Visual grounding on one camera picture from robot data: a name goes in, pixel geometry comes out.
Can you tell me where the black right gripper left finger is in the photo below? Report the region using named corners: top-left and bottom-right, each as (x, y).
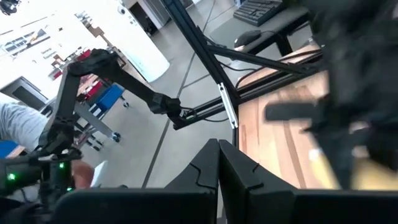
top-left (54, 138), bottom-right (220, 224)

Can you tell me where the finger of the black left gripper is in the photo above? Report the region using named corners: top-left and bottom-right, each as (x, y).
top-left (265, 102), bottom-right (321, 122)

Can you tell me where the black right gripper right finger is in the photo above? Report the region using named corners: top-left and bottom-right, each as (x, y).
top-left (219, 139), bottom-right (398, 224)

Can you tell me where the silver aluminium bar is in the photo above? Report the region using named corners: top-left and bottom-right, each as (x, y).
top-left (217, 82), bottom-right (239, 130)

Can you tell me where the grey desk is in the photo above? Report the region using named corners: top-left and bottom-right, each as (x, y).
top-left (210, 4), bottom-right (313, 58)

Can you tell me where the black computer mouse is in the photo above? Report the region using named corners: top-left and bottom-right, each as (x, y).
top-left (233, 29), bottom-right (262, 49)

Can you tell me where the white paper booklet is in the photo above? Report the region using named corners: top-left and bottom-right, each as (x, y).
top-left (90, 160), bottom-right (109, 188)

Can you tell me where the black keyboard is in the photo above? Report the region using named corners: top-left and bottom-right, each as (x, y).
top-left (233, 0), bottom-right (284, 27)

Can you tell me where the person's hand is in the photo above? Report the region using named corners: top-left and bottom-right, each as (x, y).
top-left (70, 160), bottom-right (95, 190)

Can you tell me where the blue utility cart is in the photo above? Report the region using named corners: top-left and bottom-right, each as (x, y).
top-left (73, 83), bottom-right (126, 144)

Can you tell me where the person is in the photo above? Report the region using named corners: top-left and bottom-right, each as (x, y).
top-left (0, 101), bottom-right (49, 152)

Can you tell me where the black aluminium frame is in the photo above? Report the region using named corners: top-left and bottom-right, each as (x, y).
top-left (161, 0), bottom-right (324, 147)

